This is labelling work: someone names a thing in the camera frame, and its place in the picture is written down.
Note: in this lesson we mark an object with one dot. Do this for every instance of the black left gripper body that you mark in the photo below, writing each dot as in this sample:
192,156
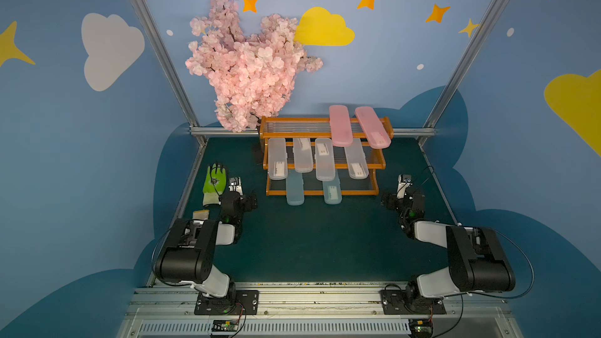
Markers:
249,201

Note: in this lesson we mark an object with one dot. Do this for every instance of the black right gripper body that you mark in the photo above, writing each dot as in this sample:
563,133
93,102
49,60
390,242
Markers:
392,199

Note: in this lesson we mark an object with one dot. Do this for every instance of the blue pencil case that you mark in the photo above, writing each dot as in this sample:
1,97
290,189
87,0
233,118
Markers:
295,193
332,192

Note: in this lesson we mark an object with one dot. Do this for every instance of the clear pencil case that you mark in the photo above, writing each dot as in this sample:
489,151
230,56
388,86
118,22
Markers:
303,155
277,159
324,159
356,160

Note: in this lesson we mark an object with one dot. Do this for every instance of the pink pencil case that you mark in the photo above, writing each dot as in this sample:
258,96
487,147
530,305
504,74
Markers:
376,134
340,126

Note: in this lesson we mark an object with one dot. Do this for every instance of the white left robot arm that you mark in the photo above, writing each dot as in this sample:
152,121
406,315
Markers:
186,257

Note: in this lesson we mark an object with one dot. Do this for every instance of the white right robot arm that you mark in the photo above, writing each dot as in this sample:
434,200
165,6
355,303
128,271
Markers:
476,259

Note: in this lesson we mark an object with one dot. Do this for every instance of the orange three-tier shelf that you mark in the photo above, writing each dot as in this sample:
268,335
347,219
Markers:
316,128

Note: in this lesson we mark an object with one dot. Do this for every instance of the green work glove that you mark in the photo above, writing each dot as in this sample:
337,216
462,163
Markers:
215,184

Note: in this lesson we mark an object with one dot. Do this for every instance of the white cotton glove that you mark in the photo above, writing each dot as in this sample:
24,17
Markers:
201,215

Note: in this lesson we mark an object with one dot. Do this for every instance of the left controller board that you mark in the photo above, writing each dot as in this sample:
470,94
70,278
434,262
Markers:
224,327

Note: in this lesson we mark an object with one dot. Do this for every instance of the controller board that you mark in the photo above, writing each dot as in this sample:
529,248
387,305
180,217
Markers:
224,327
420,328

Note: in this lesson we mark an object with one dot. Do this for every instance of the right controller board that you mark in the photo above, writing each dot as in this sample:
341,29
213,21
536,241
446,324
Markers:
420,328

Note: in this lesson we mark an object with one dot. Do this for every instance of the pink cherry blossom tree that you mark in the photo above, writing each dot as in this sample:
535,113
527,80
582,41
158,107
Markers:
253,76

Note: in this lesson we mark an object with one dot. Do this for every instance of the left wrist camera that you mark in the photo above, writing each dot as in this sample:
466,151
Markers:
235,185

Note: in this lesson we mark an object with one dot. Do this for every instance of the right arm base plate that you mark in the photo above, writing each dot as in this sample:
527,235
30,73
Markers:
397,302

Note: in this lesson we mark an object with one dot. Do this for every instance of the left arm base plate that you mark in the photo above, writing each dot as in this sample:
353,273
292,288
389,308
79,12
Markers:
243,302

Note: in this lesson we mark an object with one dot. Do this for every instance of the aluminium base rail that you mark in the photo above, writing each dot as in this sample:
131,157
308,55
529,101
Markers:
312,310

